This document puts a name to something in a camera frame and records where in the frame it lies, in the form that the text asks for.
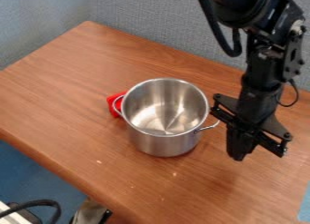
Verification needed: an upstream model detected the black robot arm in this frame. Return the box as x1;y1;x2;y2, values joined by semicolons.
197;0;306;161

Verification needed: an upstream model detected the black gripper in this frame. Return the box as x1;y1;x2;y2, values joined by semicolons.
211;85;291;161

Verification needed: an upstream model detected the red plastic block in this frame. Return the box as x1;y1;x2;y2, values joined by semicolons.
106;92;125;118

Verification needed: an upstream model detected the black cable loop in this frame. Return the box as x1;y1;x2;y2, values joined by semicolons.
0;199;62;224

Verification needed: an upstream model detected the stainless steel pot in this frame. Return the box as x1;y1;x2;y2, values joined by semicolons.
120;78;219;157

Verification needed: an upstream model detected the grey black object under table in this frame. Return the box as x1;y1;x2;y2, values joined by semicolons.
69;198;112;224

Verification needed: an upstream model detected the white black device corner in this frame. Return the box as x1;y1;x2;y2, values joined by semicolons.
0;200;42;224

